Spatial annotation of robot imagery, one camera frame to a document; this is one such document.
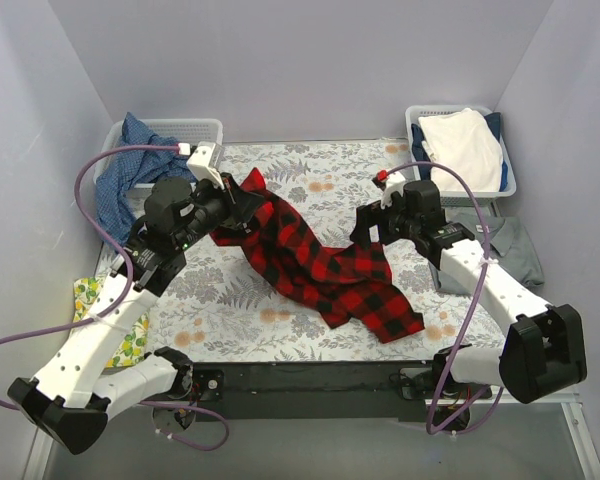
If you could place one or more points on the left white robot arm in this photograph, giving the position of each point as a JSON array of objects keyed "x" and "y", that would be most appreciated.
[{"x": 70, "y": 398}]

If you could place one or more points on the right white plastic basket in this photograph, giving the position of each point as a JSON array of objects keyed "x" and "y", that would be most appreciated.
[{"x": 467, "y": 139}]

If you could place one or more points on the black base beam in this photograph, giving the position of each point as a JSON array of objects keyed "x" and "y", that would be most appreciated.
[{"x": 316, "y": 390}]

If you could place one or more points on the navy blue folded shirt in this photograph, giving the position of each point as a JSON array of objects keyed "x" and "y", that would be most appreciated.
[{"x": 420, "y": 145}]

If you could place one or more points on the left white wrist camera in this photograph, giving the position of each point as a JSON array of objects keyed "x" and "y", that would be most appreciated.
[{"x": 203, "y": 160}]

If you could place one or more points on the lemon print cloth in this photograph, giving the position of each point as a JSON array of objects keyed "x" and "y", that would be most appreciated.
[{"x": 133, "y": 346}]

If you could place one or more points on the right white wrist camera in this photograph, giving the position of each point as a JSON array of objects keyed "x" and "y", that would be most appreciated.
[{"x": 389, "y": 183}]

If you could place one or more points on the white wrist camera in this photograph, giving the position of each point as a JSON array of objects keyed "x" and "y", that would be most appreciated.
[
  {"x": 389, "y": 183},
  {"x": 203, "y": 160}
]

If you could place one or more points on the blue checked shirt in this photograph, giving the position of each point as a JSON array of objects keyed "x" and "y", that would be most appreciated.
[{"x": 125, "y": 171}]

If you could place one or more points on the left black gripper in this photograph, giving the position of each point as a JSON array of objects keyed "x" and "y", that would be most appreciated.
[{"x": 234, "y": 201}]

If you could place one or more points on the white folded shirt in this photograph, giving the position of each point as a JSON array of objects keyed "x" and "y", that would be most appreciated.
[{"x": 465, "y": 150}]

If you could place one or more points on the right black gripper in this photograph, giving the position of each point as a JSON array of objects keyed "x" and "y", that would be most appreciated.
[{"x": 375, "y": 222}]

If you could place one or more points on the grey folded polo shirt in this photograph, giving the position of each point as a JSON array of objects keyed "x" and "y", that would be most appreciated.
[{"x": 510, "y": 245}]

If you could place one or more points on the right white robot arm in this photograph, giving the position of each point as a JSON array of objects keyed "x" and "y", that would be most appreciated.
[{"x": 544, "y": 349}]

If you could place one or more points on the aluminium frame rail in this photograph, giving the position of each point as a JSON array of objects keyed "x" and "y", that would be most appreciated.
[{"x": 356, "y": 435}]

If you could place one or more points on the red black plaid shirt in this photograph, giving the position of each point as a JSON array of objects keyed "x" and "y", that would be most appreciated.
[{"x": 341, "y": 284}]

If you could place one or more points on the floral print table mat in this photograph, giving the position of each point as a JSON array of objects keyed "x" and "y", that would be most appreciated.
[{"x": 219, "y": 308}]

